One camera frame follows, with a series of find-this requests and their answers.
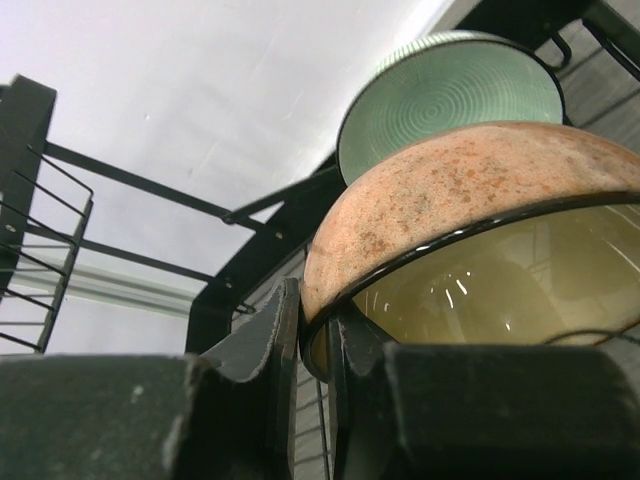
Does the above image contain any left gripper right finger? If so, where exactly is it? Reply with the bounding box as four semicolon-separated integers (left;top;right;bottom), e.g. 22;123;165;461
327;320;639;479

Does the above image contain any light green bowl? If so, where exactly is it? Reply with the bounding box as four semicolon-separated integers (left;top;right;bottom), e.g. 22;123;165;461
336;30;565;185

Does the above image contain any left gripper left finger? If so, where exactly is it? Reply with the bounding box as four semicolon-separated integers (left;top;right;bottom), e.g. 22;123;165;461
1;278;300;479

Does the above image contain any black wire dish rack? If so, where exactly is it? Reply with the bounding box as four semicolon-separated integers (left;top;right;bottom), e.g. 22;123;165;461
1;1;639;479

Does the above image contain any brown bowl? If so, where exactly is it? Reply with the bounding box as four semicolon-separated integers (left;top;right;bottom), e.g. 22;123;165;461
300;121;639;380

